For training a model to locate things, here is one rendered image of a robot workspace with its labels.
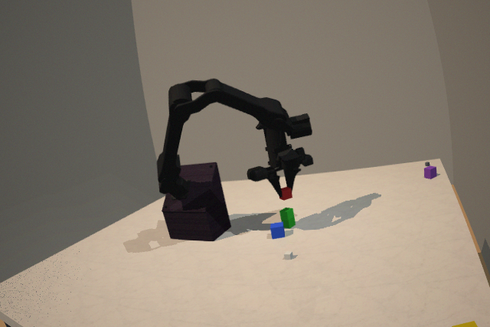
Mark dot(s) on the purple block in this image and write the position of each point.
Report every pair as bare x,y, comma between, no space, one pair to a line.
430,172

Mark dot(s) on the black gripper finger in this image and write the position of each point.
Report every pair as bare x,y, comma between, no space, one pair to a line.
276,185
290,177

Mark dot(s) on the blue cube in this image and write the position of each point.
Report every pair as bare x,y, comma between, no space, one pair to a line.
277,230

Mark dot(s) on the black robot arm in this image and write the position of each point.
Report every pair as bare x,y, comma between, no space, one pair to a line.
273,119

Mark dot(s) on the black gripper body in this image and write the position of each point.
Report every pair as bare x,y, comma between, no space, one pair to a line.
260,173

